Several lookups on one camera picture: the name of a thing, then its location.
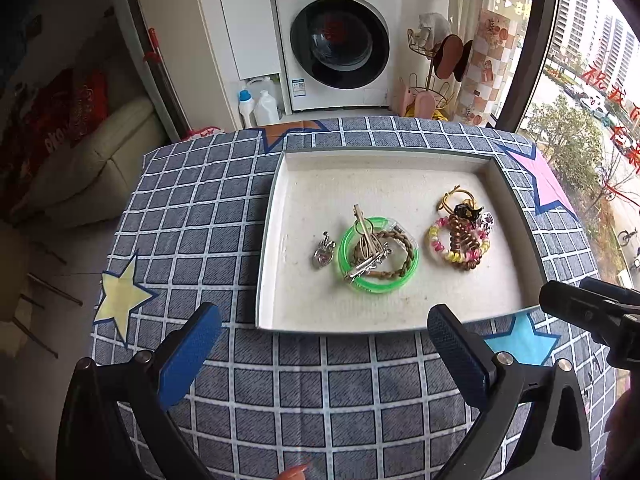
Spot black hair clip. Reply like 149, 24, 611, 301
452, 201, 493, 226

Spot red blanket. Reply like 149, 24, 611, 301
0, 67, 108, 211

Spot white bottle with blue cap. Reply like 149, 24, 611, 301
237, 89, 257, 130

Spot pink slippers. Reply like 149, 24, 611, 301
395, 77, 436, 118

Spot red window decal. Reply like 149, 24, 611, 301
580, 62, 640, 211

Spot white washing machine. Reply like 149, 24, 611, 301
270, 0, 403, 113

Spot white bag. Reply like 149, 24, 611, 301
415, 12, 451, 51

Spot red-handled mop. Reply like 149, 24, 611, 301
142, 27, 188, 143

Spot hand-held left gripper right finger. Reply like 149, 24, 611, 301
427, 304, 593, 480

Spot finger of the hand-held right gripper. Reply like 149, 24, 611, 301
539, 280, 632, 335
580, 276, 640, 311

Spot grey checked star tablecloth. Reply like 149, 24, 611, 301
90, 116, 613, 480

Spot dark window frame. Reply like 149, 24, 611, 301
492, 0, 563, 133

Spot silver pendant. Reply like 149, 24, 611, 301
314, 232, 337, 268

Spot yellow hair tie with flower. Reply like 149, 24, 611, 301
437, 185, 483, 213

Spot cream sofa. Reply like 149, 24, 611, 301
10, 97, 168, 233

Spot grey-green tray with white lining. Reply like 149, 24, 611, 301
255, 147, 548, 335

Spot pink checkered cover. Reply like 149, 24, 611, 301
452, 7, 511, 128

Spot pink yellow spiral hair tie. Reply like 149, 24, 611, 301
427, 216, 492, 268

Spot brown spiral hair tie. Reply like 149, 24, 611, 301
446, 210, 488, 272

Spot brown braided bracelet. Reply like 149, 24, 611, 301
352, 227, 417, 278

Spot thin dark metal rods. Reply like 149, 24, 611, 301
15, 245, 83, 361

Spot green translucent bracelet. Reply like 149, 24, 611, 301
338, 216, 420, 295

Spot black slipper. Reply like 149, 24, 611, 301
452, 40, 473, 83

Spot gold wire slipper rack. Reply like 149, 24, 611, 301
406, 27, 458, 121

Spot gold metal hair clip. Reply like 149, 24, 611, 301
351, 203, 383, 266

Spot person's right forearm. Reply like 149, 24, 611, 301
602, 390, 640, 480

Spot clear plastic jug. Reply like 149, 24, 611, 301
252, 90, 282, 127

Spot brown slipper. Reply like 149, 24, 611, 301
432, 34, 465, 80

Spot pink white cloth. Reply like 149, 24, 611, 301
180, 126, 223, 142

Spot silver star hair clip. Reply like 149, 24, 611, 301
345, 245, 396, 281

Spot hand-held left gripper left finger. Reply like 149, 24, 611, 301
56, 302, 223, 480

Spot white cabinet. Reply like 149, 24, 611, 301
212, 0, 282, 81

